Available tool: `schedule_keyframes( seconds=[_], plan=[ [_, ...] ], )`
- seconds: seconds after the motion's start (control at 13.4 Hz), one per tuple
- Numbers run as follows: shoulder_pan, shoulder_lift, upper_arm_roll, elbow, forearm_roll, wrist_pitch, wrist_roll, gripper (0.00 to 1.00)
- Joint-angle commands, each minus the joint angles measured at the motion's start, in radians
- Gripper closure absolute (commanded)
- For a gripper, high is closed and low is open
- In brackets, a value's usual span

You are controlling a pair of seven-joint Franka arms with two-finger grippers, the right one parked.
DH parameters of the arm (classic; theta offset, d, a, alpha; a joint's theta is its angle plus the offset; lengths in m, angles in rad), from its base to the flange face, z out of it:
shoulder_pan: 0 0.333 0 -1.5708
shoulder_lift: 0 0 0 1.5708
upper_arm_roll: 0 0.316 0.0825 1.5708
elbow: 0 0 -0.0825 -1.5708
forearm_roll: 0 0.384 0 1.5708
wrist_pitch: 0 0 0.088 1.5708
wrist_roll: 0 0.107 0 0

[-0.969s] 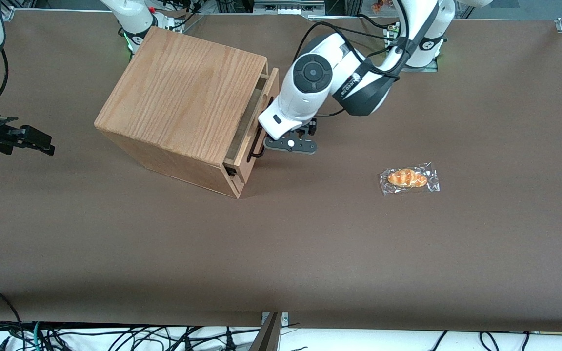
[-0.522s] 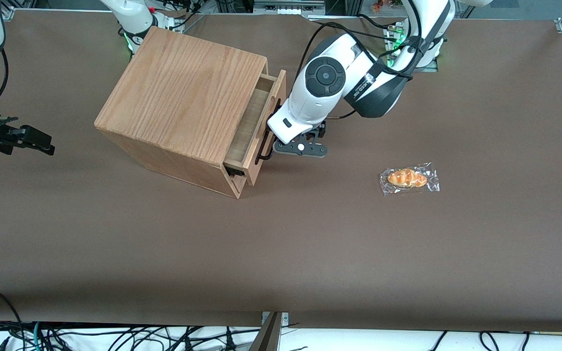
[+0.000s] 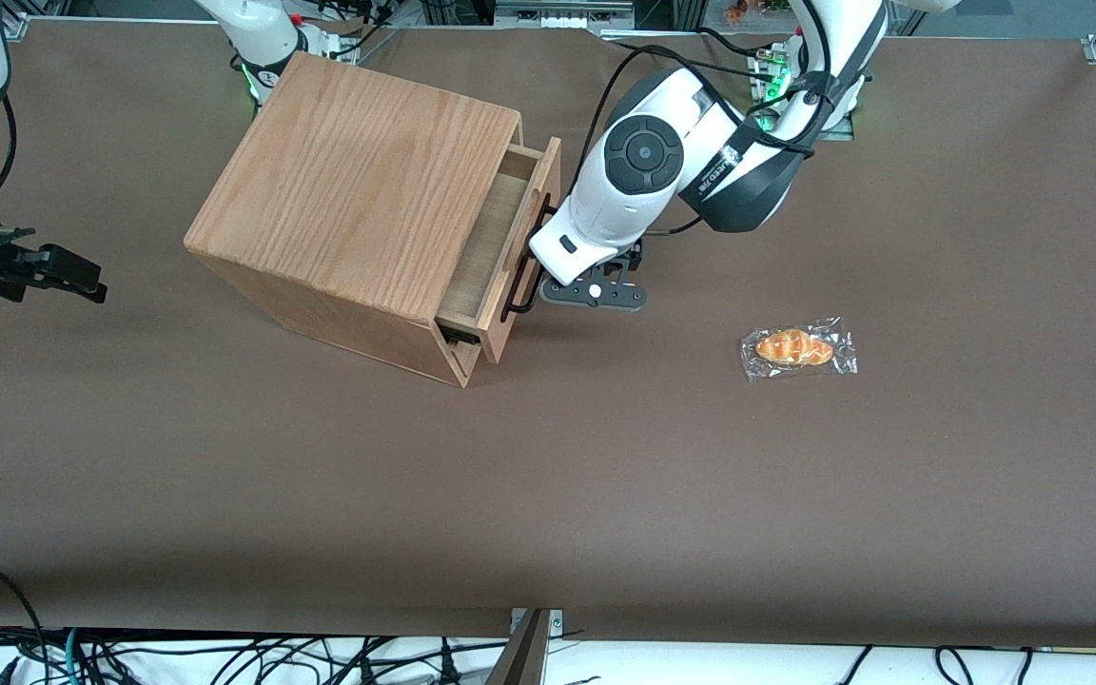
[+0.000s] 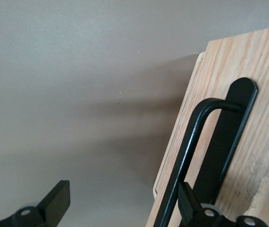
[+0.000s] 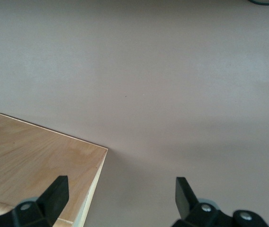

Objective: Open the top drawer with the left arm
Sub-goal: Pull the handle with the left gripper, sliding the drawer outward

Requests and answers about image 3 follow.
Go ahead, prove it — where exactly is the black metal drawer handle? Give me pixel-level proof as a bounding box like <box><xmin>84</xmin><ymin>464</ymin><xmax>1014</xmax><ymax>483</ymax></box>
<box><xmin>500</xmin><ymin>193</ymin><xmax>555</xmax><ymax>322</ymax></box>

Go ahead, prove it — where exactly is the wooden drawer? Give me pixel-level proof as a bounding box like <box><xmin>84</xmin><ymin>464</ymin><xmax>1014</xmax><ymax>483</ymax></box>
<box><xmin>434</xmin><ymin>136</ymin><xmax>564</xmax><ymax>365</ymax></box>

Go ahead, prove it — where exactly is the wooden drawer cabinet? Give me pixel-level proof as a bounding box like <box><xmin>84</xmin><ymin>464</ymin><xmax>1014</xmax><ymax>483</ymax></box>
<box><xmin>184</xmin><ymin>51</ymin><xmax>523</xmax><ymax>389</ymax></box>

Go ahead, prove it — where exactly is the plastic wrapped bread roll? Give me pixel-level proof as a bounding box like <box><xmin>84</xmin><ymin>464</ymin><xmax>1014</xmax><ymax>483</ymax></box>
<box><xmin>740</xmin><ymin>317</ymin><xmax>859</xmax><ymax>383</ymax></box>

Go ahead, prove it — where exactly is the large table cover mat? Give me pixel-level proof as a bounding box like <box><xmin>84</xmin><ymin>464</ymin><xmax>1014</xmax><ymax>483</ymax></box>
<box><xmin>0</xmin><ymin>17</ymin><xmax>1096</xmax><ymax>650</ymax></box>

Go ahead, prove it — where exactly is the dark grey left wrist camera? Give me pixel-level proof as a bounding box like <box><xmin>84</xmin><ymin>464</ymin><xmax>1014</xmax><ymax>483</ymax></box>
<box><xmin>538</xmin><ymin>276</ymin><xmax>649</xmax><ymax>312</ymax></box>

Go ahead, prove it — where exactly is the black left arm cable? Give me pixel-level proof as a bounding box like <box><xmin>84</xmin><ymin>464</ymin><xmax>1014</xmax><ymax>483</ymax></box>
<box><xmin>591</xmin><ymin>0</ymin><xmax>839</xmax><ymax>237</ymax></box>

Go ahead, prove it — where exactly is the aluminium frame crossbar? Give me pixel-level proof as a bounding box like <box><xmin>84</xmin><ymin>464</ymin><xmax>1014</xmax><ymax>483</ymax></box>
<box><xmin>495</xmin><ymin>0</ymin><xmax>636</xmax><ymax>29</ymax></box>

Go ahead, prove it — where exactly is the black cable on mat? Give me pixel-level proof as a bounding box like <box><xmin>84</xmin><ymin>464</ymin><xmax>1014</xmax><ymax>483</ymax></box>
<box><xmin>695</xmin><ymin>27</ymin><xmax>763</xmax><ymax>60</ymax></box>

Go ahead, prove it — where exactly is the small metal edge bracket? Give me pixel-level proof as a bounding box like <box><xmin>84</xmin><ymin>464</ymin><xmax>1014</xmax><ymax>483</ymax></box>
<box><xmin>510</xmin><ymin>609</ymin><xmax>564</xmax><ymax>641</ymax></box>

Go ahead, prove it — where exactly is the brown slanted post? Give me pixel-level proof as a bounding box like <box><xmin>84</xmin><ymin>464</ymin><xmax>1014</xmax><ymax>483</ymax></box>
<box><xmin>485</xmin><ymin>609</ymin><xmax>550</xmax><ymax>685</ymax></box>

